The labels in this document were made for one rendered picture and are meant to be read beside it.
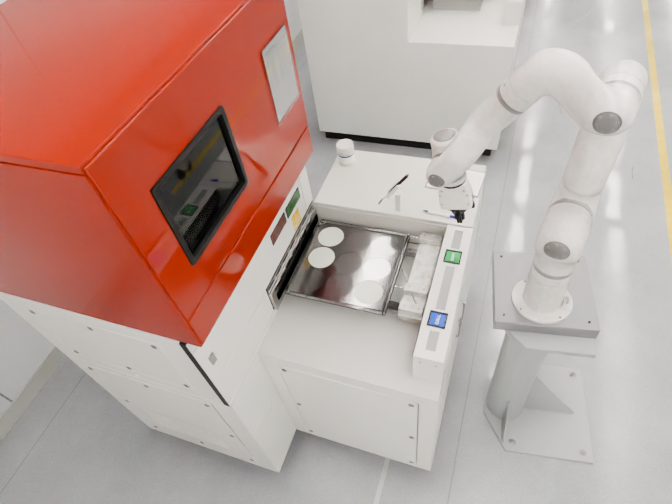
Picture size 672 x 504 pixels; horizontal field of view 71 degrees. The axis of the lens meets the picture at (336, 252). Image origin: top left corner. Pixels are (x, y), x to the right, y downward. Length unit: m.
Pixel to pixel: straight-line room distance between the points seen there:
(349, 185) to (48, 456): 2.00
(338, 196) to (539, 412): 1.37
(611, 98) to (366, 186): 1.05
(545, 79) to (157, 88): 0.82
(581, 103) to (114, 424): 2.47
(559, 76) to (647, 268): 2.08
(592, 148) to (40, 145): 1.15
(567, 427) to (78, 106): 2.23
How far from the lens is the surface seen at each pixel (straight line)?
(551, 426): 2.48
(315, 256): 1.79
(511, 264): 1.82
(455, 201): 1.52
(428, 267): 1.75
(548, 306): 1.67
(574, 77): 1.19
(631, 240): 3.26
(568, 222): 1.39
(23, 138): 1.03
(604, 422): 2.58
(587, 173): 1.31
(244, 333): 1.58
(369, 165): 2.03
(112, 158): 0.92
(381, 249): 1.78
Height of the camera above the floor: 2.26
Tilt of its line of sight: 49 degrees down
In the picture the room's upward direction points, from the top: 11 degrees counter-clockwise
